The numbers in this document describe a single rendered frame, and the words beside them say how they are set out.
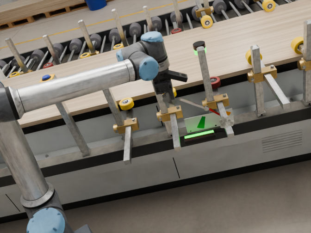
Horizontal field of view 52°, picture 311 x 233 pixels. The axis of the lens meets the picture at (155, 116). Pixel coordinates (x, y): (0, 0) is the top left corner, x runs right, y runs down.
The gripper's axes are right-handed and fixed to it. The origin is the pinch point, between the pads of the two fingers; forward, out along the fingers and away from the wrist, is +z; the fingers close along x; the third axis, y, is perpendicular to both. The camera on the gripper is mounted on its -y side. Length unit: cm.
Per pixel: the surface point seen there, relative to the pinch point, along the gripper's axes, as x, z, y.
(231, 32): -76, 6, -45
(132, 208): -20, 96, 53
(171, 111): -6.9, 9.9, 3.5
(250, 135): -8, 40, -36
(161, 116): -5.6, 11.0, 9.4
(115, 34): -153, 13, 46
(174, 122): 2.3, 10.9, 2.7
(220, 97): -8.0, 9.2, -22.9
